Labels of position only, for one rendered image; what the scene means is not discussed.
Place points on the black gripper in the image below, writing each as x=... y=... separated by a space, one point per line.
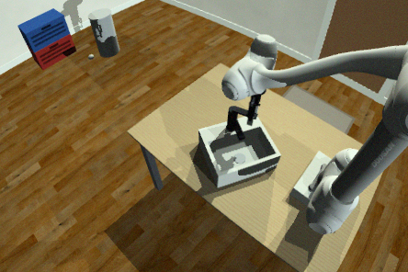
x=253 y=108

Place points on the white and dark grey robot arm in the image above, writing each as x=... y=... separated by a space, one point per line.
x=335 y=198

